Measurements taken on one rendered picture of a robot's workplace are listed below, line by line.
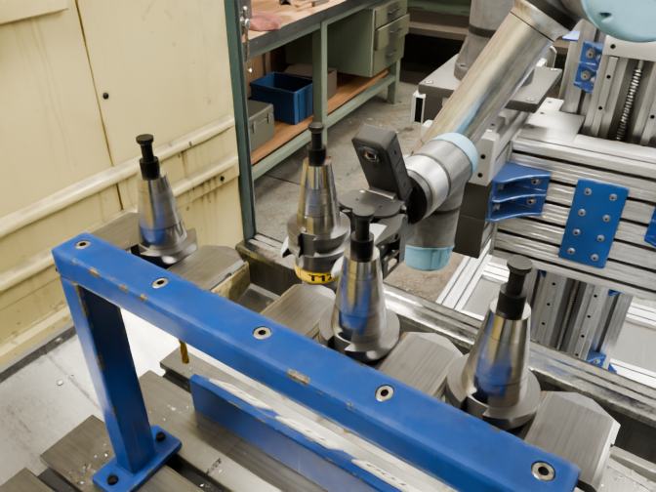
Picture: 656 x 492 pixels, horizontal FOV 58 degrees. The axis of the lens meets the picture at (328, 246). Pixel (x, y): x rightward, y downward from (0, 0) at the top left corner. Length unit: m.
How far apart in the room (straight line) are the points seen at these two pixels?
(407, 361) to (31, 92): 0.66
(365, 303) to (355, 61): 3.40
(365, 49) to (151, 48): 2.78
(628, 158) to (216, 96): 0.76
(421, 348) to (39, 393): 0.71
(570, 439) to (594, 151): 0.84
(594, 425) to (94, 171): 0.81
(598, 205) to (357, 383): 0.86
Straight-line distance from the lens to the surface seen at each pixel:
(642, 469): 1.18
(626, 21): 0.77
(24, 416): 1.03
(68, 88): 0.97
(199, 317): 0.48
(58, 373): 1.06
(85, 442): 0.86
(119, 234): 0.62
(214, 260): 0.56
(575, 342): 1.57
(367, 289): 0.43
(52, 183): 0.98
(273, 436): 0.76
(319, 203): 0.56
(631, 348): 2.15
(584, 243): 1.26
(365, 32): 3.73
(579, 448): 0.43
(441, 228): 0.85
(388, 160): 0.64
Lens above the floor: 1.54
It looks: 34 degrees down
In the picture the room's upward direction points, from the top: straight up
